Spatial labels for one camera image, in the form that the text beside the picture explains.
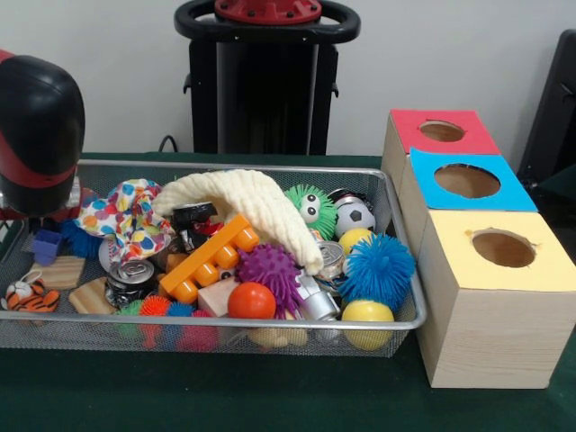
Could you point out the small soccer ball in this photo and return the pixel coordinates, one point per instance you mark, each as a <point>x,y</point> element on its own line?
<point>355,216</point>

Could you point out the orange ball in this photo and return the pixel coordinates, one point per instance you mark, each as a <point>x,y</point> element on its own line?
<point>251,301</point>

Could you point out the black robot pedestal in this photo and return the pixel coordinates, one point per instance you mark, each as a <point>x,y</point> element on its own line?
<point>270,90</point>

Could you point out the shallow clear mesh bin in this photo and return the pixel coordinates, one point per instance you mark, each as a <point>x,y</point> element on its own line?
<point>297,340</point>

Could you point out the orange toy building block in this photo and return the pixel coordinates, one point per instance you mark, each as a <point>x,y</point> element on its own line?
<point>209,261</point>

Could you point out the dark green table cloth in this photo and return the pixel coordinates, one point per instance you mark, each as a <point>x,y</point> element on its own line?
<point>270,396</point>

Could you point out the orange tiger striped toy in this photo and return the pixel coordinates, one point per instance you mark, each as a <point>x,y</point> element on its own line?
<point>31,297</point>

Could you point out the large blue spiky ball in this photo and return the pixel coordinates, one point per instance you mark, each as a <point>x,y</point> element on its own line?
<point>379,270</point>

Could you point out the colourful patterned cloth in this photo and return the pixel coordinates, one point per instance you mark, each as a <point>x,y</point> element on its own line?
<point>130,216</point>

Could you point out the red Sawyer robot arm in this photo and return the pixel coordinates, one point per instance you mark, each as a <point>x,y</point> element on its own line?
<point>36,126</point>

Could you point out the black chair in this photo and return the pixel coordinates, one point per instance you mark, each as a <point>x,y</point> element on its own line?
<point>553,117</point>

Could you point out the dark metal can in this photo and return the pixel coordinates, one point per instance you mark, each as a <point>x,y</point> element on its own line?
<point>130,279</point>

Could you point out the yellow ball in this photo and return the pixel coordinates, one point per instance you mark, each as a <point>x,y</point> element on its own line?
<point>369,315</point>

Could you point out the wooden box with three holes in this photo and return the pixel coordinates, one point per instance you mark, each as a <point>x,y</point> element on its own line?
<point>486,333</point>

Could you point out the purple spiky ball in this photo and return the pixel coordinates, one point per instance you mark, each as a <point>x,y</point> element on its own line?
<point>270,274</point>

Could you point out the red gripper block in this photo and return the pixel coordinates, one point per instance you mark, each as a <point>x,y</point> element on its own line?
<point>58,217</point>

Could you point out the cream knitted cloth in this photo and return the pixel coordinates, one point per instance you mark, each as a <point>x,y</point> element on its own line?
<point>261,205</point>

